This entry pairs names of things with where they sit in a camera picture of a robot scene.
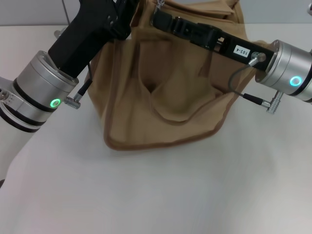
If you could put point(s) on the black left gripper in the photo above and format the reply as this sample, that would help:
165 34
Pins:
80 36

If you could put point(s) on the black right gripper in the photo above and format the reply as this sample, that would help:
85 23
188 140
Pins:
226 45

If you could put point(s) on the silver zipper pull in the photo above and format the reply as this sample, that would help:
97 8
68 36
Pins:
160 3

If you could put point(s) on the khaki canvas food bag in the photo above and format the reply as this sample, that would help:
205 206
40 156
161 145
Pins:
170 109

